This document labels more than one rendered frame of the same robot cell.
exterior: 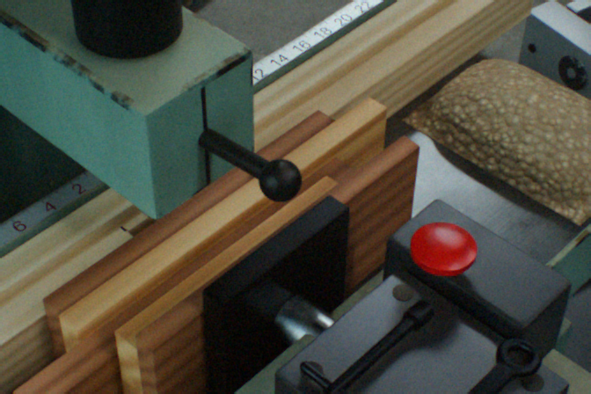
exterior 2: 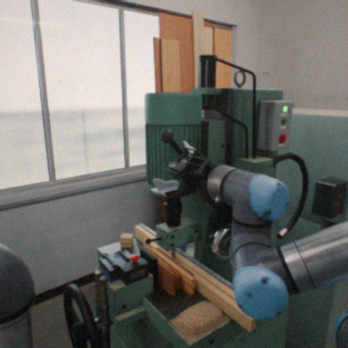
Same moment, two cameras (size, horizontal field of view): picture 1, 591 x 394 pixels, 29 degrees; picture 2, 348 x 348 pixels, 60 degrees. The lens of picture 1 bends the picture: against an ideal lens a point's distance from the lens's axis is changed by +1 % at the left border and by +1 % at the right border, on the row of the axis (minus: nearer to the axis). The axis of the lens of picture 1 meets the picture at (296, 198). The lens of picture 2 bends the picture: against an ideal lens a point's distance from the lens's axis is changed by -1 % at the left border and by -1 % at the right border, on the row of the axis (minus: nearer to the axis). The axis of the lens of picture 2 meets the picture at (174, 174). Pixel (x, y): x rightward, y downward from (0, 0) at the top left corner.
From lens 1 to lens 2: 1.06 m
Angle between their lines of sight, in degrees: 87
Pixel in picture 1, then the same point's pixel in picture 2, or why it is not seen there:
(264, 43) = not seen: outside the picture
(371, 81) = (206, 285)
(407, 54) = (214, 290)
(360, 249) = (163, 280)
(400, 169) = (168, 273)
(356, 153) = (185, 281)
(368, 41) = (215, 283)
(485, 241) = (137, 265)
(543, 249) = (165, 314)
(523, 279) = (127, 267)
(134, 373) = not seen: hidden behind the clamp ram
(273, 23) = not seen: outside the picture
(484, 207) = (179, 307)
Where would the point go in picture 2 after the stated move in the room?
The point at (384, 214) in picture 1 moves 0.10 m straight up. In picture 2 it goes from (166, 280) to (166, 251)
